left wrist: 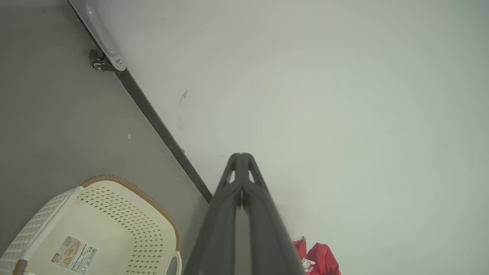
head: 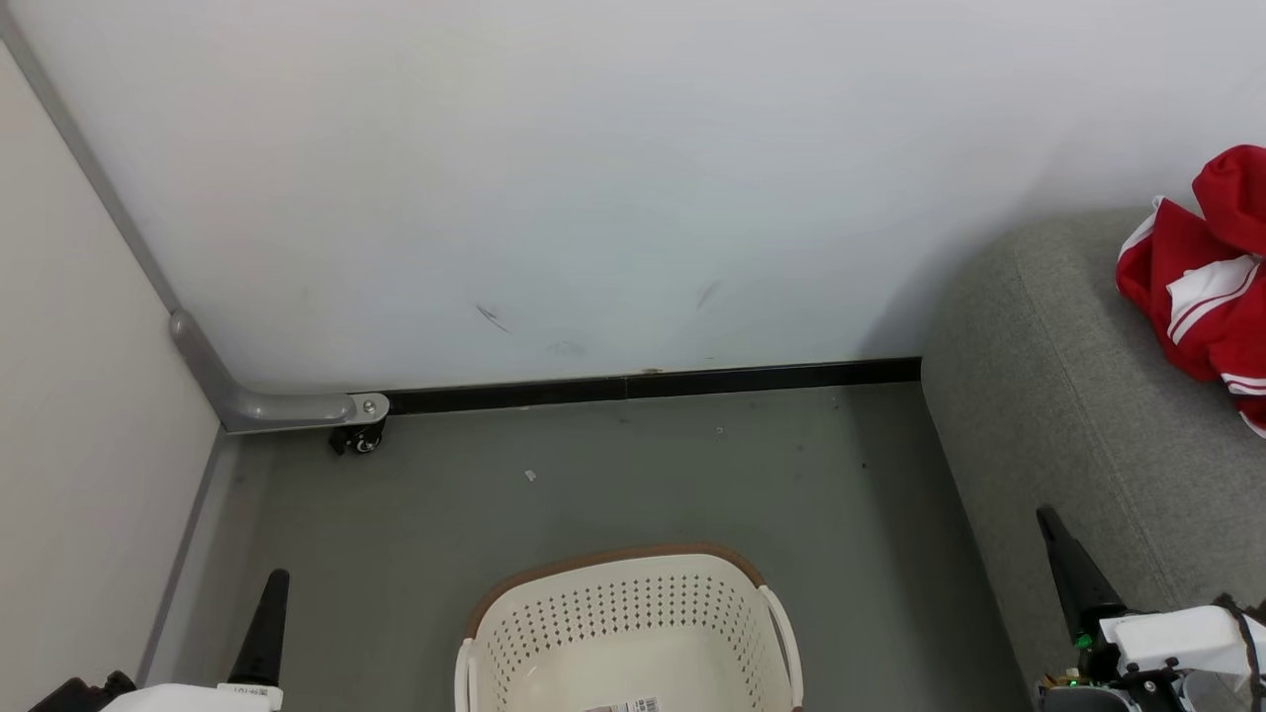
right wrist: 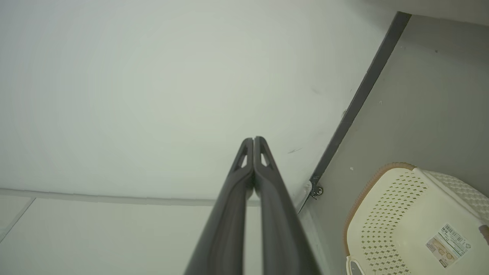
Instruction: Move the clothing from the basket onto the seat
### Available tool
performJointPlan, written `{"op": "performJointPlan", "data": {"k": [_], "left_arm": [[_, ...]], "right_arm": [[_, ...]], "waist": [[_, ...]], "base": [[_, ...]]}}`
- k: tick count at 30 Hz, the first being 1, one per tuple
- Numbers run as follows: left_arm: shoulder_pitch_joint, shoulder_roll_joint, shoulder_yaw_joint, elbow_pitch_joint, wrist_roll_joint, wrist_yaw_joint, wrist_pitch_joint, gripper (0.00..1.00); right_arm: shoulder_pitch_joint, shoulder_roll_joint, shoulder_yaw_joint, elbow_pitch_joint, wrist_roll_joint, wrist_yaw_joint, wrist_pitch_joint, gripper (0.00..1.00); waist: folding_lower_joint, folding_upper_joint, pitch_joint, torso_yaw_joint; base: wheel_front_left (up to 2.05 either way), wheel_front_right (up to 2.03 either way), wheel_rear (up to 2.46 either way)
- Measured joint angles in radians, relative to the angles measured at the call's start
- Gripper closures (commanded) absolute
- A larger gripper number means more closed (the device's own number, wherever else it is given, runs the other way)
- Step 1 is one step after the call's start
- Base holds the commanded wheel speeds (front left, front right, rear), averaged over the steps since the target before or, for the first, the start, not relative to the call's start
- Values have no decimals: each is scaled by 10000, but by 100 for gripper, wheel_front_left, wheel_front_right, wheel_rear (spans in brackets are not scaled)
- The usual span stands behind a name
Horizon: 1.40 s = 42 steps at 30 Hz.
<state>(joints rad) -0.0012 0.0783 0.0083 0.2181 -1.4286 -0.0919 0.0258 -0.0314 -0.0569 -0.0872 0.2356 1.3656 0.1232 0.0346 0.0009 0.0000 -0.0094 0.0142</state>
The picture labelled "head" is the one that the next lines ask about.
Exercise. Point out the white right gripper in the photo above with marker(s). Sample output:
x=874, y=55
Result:
x=1177, y=638

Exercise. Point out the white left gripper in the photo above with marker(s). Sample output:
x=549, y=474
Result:
x=188, y=699

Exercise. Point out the red garment white trim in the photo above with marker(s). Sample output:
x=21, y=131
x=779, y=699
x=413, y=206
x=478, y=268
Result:
x=1152, y=272

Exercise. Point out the red white striped garment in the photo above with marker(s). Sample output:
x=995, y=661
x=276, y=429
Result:
x=1231, y=188

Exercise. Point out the grey fabric sofa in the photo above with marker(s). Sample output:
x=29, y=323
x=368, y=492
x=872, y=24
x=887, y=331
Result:
x=1088, y=415

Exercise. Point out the black caster wheel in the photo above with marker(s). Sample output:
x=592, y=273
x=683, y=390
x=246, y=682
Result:
x=361, y=441

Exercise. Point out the cream perforated laundry basket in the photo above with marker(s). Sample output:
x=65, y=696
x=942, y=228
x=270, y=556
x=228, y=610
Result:
x=613, y=633

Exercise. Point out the black baseboard strip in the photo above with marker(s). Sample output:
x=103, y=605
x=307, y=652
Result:
x=653, y=386

